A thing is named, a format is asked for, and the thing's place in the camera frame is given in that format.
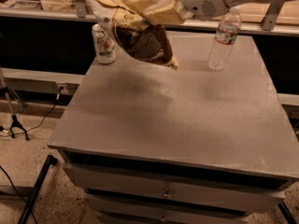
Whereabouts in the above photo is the grey metal shelf rail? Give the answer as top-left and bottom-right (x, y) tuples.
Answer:
(0, 0), (299, 37)

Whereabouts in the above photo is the black floor cable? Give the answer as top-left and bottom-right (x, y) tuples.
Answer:
(0, 84), (65, 138)

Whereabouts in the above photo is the black tripod stand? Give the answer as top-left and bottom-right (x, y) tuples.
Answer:
(0, 66), (29, 140)

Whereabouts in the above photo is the black metal floor bar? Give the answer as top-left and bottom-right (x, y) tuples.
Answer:
(18, 155), (58, 224)

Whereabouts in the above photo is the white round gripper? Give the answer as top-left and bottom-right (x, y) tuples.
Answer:
(143, 0), (229, 24)

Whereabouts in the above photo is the white green 7up can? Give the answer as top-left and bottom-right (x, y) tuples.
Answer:
(92, 23), (116, 64)

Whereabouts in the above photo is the brown and yellow chip bag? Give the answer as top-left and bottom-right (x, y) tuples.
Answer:
(86, 0), (178, 69)

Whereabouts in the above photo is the grey drawer cabinet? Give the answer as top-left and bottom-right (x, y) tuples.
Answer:
(50, 32), (299, 224)

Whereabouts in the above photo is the clear plastic water bottle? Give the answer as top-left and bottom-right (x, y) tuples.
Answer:
(207, 6), (242, 71)

